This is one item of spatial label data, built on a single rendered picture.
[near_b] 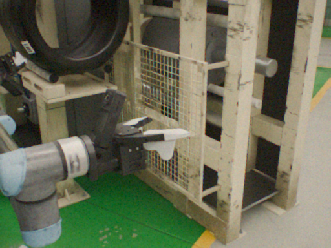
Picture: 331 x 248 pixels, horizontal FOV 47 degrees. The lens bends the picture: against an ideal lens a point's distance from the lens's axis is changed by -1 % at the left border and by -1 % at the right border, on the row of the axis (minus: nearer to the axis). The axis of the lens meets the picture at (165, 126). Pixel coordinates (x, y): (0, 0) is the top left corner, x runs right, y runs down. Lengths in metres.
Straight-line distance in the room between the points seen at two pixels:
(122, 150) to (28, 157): 0.17
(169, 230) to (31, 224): 1.54
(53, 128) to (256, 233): 1.30
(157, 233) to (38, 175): 1.57
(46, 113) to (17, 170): 1.60
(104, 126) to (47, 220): 0.20
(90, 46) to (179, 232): 1.13
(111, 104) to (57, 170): 0.16
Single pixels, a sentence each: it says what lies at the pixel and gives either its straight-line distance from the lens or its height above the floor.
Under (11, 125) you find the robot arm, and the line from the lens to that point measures 1.34.
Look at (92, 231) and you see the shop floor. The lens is 2.26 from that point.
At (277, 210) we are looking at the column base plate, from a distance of 2.45.
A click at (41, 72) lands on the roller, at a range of 1.91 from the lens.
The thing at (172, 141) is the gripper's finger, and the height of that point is 1.06.
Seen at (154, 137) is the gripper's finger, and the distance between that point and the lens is 0.73.
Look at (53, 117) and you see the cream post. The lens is 2.29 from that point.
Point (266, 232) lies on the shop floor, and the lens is 2.28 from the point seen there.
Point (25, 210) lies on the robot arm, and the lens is 0.73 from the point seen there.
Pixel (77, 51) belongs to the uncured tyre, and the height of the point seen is 0.95.
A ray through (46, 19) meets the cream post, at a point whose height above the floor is 1.11.
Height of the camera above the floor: 1.38
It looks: 23 degrees down
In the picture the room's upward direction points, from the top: straight up
